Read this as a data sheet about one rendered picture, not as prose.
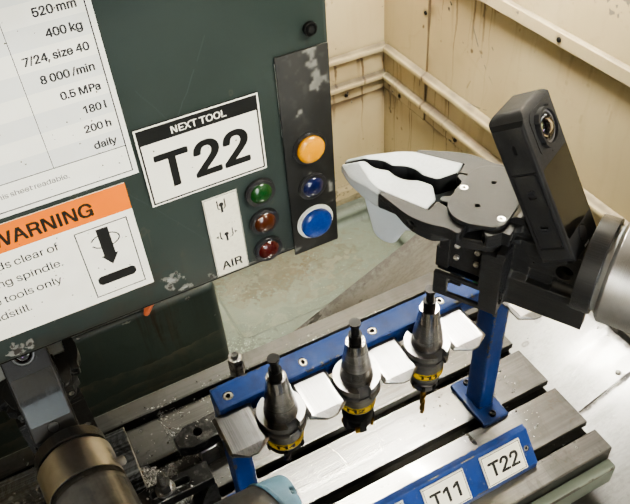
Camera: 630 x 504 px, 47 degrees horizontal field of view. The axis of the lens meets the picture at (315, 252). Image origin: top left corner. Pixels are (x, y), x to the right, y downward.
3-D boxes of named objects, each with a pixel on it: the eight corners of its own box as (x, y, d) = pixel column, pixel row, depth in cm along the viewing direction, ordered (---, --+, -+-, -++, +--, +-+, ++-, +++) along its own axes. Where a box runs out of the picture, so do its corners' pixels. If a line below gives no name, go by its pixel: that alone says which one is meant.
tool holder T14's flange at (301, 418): (289, 392, 97) (287, 381, 95) (316, 423, 93) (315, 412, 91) (249, 417, 94) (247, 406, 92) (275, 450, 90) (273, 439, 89)
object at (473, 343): (490, 342, 100) (490, 339, 99) (458, 358, 98) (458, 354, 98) (459, 310, 104) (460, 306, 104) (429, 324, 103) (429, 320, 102)
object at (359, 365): (365, 356, 97) (364, 323, 93) (378, 381, 94) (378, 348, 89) (334, 366, 96) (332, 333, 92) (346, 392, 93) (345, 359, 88)
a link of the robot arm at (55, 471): (38, 493, 66) (122, 448, 69) (23, 457, 69) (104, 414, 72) (62, 532, 71) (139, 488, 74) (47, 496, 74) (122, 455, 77)
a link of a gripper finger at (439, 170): (345, 210, 62) (445, 245, 58) (343, 153, 58) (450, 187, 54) (364, 190, 64) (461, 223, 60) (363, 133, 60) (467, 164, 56)
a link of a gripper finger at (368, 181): (326, 231, 60) (427, 269, 56) (323, 174, 56) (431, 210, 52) (345, 210, 62) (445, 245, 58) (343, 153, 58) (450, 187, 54)
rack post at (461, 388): (508, 415, 127) (533, 299, 106) (483, 429, 125) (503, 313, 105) (473, 375, 133) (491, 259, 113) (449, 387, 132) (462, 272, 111)
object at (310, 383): (351, 410, 93) (350, 406, 93) (314, 427, 91) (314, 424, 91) (325, 372, 98) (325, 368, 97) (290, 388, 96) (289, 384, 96)
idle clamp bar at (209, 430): (318, 401, 131) (316, 379, 127) (188, 475, 122) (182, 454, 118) (304, 383, 134) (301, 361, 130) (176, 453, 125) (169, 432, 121)
